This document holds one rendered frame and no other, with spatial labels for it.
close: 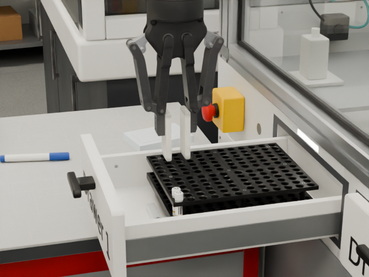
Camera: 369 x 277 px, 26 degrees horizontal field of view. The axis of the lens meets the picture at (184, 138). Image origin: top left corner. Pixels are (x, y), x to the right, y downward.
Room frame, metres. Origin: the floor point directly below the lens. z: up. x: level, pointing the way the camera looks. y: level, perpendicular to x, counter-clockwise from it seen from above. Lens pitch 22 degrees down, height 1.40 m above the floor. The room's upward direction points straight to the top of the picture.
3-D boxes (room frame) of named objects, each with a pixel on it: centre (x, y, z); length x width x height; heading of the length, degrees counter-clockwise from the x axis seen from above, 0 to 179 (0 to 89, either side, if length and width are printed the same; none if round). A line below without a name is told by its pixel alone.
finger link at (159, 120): (1.03, 0.04, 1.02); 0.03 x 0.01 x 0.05; 105
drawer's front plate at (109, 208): (1.07, 0.12, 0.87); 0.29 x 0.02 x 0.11; 15
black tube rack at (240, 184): (1.13, -0.07, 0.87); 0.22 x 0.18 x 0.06; 105
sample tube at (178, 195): (1.02, 0.01, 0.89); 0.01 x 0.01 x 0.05
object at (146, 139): (1.59, 0.06, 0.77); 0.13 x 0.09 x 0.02; 118
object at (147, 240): (1.13, -0.08, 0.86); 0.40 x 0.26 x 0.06; 105
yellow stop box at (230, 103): (1.47, -0.08, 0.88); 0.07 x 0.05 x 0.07; 15
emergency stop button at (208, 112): (1.46, -0.05, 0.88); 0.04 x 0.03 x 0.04; 15
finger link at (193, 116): (1.04, -0.02, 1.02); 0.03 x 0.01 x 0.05; 105
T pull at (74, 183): (1.07, 0.15, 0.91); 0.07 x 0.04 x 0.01; 15
